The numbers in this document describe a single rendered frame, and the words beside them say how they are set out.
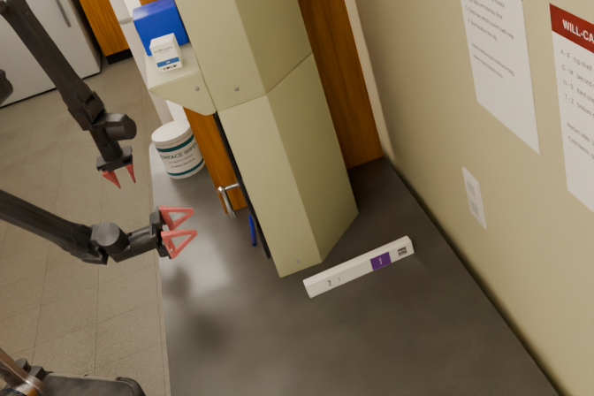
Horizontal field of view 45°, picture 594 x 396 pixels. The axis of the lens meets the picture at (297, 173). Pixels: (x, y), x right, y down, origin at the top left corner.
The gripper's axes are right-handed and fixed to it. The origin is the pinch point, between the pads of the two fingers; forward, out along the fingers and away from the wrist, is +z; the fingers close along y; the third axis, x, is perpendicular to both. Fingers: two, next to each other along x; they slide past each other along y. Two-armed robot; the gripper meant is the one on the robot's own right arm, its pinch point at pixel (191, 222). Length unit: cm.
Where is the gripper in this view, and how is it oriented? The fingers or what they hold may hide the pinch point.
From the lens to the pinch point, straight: 169.3
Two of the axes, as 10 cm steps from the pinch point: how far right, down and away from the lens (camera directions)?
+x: 2.9, 8.2, 5.0
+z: 9.4, -3.5, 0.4
